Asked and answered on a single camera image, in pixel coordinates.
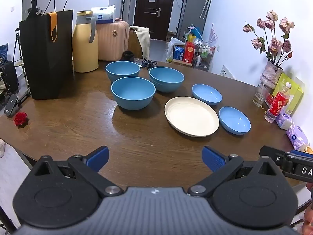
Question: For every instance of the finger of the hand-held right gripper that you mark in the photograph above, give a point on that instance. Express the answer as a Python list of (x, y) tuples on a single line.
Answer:
[(271, 154)]

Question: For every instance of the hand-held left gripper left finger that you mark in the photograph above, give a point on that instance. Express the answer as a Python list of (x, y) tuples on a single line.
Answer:
[(99, 158)]

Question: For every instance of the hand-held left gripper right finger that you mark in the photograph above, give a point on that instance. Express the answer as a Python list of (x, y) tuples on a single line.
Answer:
[(212, 158)]

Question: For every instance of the small blue plate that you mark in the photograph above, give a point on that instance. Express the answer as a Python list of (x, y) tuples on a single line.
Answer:
[(234, 121), (206, 94)]

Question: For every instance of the large cream plate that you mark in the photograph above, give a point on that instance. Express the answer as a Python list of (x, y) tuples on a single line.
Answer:
[(190, 116)]

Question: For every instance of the blue bowl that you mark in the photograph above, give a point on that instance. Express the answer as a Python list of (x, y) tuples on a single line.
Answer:
[(122, 69), (133, 94), (166, 79)]

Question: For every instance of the person's right hand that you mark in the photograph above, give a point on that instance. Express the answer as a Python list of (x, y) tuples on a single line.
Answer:
[(309, 221)]

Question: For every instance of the white orange cup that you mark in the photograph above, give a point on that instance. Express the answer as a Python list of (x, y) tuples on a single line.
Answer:
[(307, 149)]

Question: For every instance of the purple tissue pack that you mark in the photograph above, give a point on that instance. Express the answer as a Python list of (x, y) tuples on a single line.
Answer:
[(297, 137), (285, 122)]

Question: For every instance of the red label water bottle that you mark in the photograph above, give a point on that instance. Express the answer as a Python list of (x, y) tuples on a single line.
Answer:
[(277, 105)]

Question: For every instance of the red black flat box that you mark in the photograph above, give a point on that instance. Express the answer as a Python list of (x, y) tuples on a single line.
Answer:
[(269, 99)]

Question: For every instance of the clear drinking glass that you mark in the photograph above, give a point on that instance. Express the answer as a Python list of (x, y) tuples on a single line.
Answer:
[(259, 98)]

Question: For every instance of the green printed box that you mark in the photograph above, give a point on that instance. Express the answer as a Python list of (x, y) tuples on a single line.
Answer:
[(297, 93)]

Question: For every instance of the white flat panel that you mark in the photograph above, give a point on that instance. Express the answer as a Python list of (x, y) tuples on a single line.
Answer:
[(226, 72)]

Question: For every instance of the red rose flower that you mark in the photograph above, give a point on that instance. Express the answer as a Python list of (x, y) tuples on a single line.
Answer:
[(20, 118)]

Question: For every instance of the white sneaker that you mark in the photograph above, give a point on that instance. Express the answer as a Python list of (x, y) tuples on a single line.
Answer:
[(2, 149)]

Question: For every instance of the metal storage rack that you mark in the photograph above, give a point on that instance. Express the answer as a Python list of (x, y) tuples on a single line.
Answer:
[(204, 53)]

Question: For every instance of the black cylindrical cup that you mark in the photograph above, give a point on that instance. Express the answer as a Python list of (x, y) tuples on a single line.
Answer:
[(128, 55)]

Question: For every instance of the red gift box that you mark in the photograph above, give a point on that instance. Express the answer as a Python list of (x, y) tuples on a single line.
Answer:
[(189, 51)]

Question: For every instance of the yellow thermos jug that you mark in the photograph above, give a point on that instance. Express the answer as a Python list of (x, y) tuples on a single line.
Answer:
[(84, 49)]

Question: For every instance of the black paper bag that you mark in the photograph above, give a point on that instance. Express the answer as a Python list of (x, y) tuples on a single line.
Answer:
[(46, 61)]

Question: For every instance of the dried pink roses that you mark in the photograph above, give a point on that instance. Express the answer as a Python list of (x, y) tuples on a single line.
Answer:
[(275, 44)]

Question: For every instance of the blue carton box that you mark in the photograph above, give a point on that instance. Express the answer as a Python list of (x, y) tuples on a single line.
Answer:
[(178, 52)]

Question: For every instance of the pink suitcase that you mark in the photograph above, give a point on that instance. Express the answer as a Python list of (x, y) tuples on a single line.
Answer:
[(112, 41)]

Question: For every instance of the wooden chair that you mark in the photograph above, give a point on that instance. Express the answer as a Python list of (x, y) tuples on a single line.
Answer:
[(133, 44)]

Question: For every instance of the black luggage bag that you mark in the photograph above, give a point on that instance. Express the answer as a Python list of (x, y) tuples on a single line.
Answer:
[(8, 78)]

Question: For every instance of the white plastic bag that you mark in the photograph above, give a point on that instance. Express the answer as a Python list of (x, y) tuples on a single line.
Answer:
[(174, 42)]

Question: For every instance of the purple dried flower bundle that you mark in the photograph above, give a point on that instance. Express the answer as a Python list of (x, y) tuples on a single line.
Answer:
[(213, 35)]

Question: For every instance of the blue green tote bag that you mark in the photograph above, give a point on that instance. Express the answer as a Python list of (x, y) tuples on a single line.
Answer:
[(195, 33)]

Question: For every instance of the dark blue cloth bag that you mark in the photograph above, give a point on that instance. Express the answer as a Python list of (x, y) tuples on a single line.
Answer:
[(4, 52)]

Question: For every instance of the white blue tissue pack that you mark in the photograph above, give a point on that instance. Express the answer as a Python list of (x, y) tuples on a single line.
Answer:
[(104, 14)]

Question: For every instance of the grey refrigerator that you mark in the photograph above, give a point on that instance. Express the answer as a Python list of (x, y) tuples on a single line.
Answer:
[(193, 14)]

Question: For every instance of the black tripod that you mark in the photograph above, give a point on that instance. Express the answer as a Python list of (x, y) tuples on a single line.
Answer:
[(17, 38)]

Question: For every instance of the dark brown door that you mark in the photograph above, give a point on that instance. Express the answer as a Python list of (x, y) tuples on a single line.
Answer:
[(151, 17)]

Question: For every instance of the grey folded umbrella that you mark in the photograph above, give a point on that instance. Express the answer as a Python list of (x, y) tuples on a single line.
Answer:
[(206, 5)]

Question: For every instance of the black clamp mount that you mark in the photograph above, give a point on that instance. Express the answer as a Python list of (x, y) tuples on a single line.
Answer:
[(34, 8)]

